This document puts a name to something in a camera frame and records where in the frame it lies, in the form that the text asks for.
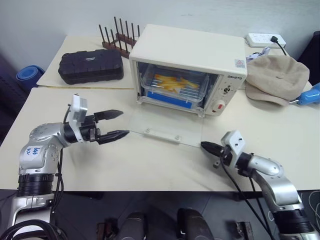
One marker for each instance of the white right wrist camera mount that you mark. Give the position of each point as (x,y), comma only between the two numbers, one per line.
(233,146)

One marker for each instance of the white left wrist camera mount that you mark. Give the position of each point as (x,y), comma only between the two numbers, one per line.
(78,110)

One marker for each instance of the clear food container blue lid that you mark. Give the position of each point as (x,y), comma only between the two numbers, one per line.
(175,92)

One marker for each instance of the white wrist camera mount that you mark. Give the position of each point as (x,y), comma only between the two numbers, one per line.
(78,110)
(233,146)

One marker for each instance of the white purple small packet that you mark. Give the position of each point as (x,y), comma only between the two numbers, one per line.
(260,53)

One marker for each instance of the blue rolled foam mat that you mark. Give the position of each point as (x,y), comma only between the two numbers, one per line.
(28,75)

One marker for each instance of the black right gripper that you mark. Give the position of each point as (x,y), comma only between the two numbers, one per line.
(225,156)

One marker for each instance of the dark rounded robot foot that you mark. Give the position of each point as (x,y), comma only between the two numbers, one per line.
(193,225)
(131,226)

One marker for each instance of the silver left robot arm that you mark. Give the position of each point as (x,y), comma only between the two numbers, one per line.
(37,155)

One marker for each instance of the beige knitted beret hat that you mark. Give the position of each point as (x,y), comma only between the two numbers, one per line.
(275,77)

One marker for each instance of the black chair back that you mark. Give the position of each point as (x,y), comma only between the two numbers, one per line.
(311,57)

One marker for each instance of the brown wooden peg rack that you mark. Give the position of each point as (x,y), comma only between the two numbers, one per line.
(120,41)

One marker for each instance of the light blue plastic appliance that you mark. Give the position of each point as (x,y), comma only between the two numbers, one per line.
(310,96)

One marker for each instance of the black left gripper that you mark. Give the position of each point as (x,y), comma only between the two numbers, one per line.
(88,128)

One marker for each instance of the yellow french fries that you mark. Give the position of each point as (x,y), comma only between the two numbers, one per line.
(175,82)

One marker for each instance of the white power strip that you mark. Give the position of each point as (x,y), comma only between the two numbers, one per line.
(263,40)

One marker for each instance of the small oven selector knob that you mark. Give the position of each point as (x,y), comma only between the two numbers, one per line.
(227,90)

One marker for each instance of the black plastic tool case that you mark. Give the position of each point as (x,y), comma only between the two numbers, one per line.
(90,66)

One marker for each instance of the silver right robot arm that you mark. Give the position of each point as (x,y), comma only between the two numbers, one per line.
(277,185)

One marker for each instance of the cream white toaster oven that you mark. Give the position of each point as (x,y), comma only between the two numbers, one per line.
(190,52)

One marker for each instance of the glass toaster oven door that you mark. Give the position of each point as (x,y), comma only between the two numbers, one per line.
(165,127)

